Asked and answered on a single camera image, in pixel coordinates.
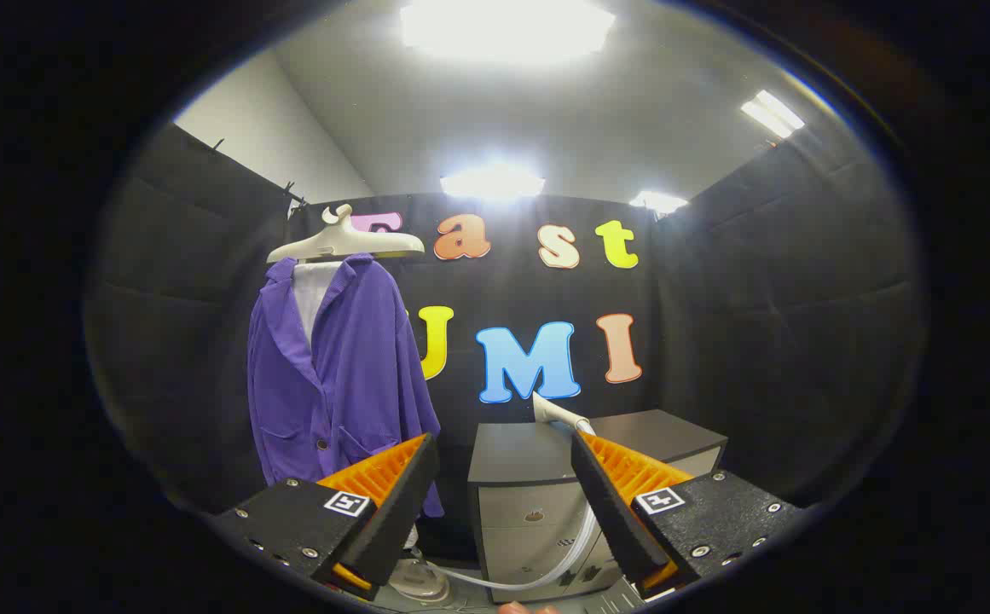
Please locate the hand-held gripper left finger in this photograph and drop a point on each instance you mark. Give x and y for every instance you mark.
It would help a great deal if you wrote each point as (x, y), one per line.
(392, 520)

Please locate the white garment steamer base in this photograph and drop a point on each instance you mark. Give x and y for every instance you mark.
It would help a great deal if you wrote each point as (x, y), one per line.
(422, 584)

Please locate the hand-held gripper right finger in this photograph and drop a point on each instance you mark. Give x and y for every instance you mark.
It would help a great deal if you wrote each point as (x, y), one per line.
(614, 512)

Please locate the grey drawer cabinet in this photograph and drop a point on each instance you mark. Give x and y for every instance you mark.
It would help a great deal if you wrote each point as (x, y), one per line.
(520, 512)

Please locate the white plastic hanger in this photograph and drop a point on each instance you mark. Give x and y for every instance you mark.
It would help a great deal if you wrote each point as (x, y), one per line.
(350, 243)

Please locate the purple jacket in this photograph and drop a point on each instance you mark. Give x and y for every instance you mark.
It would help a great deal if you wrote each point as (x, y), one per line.
(358, 358)

